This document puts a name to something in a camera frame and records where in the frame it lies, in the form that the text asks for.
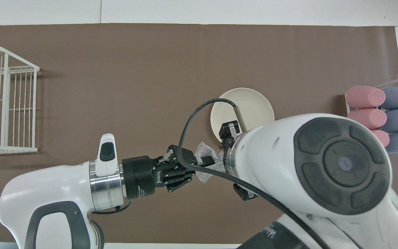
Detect white wire dish rack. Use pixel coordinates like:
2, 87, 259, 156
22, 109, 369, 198
0, 46, 40, 155

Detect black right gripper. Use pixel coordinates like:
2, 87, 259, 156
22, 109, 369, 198
165, 121, 259, 202

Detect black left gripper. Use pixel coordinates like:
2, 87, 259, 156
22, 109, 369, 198
122, 155, 196, 200

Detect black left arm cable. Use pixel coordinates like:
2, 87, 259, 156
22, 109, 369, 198
89, 202, 132, 215

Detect brown paper table mat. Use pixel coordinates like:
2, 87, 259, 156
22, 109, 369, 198
0, 23, 398, 244

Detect clear acrylic cup holder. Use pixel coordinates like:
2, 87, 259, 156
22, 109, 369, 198
344, 78, 398, 159

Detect silver mesh sponge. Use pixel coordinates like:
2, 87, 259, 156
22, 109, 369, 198
193, 141, 228, 184

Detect pink cup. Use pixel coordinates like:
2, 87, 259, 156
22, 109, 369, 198
347, 108, 387, 131
370, 129, 390, 148
345, 85, 386, 109

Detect cream round plate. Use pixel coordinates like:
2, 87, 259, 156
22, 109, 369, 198
210, 87, 275, 143

